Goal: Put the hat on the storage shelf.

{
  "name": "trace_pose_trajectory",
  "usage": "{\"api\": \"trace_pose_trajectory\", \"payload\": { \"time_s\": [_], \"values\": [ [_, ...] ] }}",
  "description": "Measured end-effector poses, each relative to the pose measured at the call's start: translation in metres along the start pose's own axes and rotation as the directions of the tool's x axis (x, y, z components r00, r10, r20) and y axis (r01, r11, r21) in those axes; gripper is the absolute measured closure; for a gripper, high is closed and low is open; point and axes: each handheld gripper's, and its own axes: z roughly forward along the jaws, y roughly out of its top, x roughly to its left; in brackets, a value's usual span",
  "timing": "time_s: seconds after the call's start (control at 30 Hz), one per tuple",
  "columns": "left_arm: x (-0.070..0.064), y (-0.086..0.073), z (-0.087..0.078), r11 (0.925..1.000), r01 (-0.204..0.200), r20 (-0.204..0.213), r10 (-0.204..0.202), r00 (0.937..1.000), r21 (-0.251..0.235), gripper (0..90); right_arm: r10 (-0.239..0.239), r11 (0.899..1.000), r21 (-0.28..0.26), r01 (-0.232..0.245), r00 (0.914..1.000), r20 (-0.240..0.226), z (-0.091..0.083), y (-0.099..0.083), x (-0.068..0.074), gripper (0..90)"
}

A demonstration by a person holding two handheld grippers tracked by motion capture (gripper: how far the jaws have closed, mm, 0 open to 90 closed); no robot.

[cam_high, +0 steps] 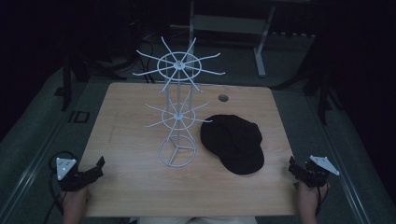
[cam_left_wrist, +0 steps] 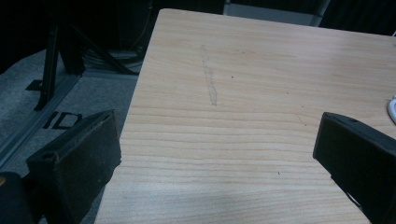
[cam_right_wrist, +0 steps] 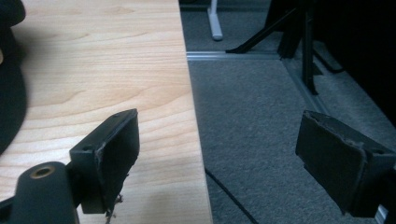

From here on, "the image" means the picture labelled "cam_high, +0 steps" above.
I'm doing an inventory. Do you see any black cable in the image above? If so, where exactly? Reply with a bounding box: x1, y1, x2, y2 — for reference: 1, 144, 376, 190
315, 185, 330, 217
43, 150, 78, 224

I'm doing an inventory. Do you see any white wire display rack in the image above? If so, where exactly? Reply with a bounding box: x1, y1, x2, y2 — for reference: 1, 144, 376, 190
132, 36, 226, 168

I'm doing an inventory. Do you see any white metal desk frame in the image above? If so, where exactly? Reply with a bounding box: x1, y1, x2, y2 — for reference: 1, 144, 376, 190
169, 0, 312, 78

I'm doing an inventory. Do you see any person's light clothing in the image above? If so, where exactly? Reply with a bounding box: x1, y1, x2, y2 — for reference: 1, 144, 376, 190
129, 216, 260, 224

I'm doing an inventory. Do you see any black cap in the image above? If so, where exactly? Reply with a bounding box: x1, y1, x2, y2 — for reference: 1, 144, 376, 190
200, 114, 265, 175

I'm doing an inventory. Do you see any person's left hand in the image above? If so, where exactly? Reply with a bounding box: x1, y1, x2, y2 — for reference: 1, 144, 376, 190
61, 186, 91, 210

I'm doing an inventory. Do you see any person's right hand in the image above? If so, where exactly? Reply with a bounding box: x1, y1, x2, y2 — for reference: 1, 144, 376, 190
295, 180, 331, 210

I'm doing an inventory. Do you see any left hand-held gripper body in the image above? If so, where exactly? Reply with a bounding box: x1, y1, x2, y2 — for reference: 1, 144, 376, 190
55, 157, 93, 192

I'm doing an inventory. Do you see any black metal stand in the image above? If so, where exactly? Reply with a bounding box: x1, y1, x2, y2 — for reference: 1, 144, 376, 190
54, 46, 127, 112
274, 52, 345, 126

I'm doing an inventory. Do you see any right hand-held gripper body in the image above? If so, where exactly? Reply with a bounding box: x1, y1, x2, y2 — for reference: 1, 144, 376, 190
302, 155, 341, 189

